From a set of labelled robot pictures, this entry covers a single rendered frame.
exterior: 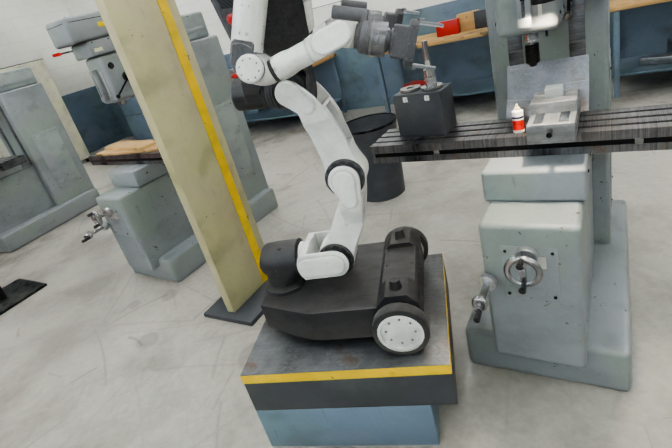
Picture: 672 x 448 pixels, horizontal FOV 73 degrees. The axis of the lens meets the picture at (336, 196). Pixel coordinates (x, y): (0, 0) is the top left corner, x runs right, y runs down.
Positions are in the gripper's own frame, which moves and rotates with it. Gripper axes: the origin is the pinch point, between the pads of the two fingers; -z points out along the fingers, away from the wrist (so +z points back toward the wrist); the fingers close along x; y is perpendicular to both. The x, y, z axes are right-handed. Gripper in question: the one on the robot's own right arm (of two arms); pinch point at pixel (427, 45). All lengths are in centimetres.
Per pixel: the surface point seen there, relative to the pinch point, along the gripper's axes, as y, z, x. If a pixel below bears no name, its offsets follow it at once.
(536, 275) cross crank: 5, -47, -63
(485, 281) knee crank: 20, -37, -76
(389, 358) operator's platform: 5, -7, -105
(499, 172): 36, -35, -40
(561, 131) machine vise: 31, -50, -21
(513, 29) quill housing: 43, -29, 8
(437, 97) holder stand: 62, -11, -20
